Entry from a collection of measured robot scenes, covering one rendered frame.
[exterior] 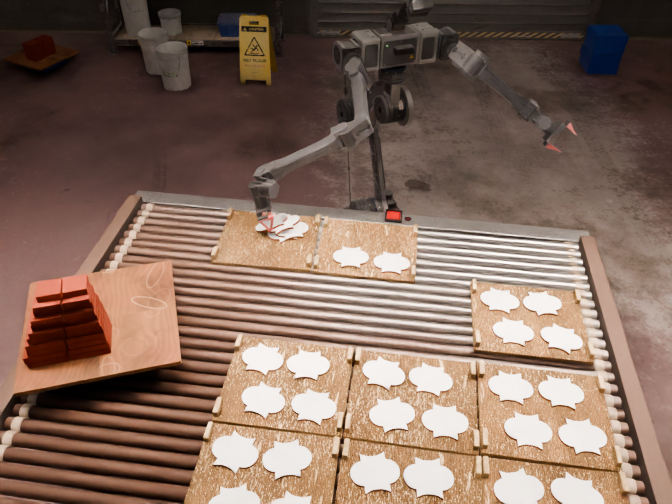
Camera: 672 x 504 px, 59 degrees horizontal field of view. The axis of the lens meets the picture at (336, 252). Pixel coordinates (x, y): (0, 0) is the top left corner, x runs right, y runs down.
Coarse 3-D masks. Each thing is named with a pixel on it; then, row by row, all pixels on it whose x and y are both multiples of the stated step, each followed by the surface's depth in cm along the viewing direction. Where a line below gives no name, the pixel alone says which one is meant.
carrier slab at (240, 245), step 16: (240, 224) 262; (256, 224) 262; (224, 240) 254; (240, 240) 254; (256, 240) 254; (272, 240) 254; (304, 240) 254; (224, 256) 246; (240, 256) 246; (256, 256) 246; (272, 256) 246; (288, 256) 246; (304, 256) 247
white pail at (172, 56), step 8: (160, 48) 555; (168, 48) 560; (176, 48) 562; (184, 48) 559; (160, 56) 542; (168, 56) 539; (176, 56) 541; (184, 56) 547; (160, 64) 549; (168, 64) 545; (176, 64) 546; (184, 64) 552; (168, 72) 550; (176, 72) 552; (184, 72) 556; (168, 80) 556; (176, 80) 556; (184, 80) 560; (168, 88) 562; (176, 88) 561; (184, 88) 564
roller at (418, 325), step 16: (176, 304) 230; (192, 304) 229; (208, 304) 228; (224, 304) 228; (240, 304) 228; (256, 304) 228; (336, 320) 224; (352, 320) 224; (368, 320) 223; (384, 320) 223; (400, 320) 223; (416, 320) 223
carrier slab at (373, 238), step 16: (336, 224) 263; (352, 224) 263; (368, 224) 263; (384, 224) 264; (320, 240) 255; (336, 240) 255; (352, 240) 255; (368, 240) 255; (384, 240) 255; (400, 240) 255; (416, 240) 256; (320, 256) 247; (320, 272) 240; (336, 272) 240; (352, 272) 240; (368, 272) 240; (400, 272) 240
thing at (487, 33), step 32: (320, 0) 643; (352, 0) 643; (384, 0) 645; (448, 0) 645; (480, 0) 646; (512, 0) 646; (544, 0) 647; (576, 0) 647; (320, 32) 664; (480, 32) 668; (512, 32) 668; (544, 32) 668; (576, 32) 668
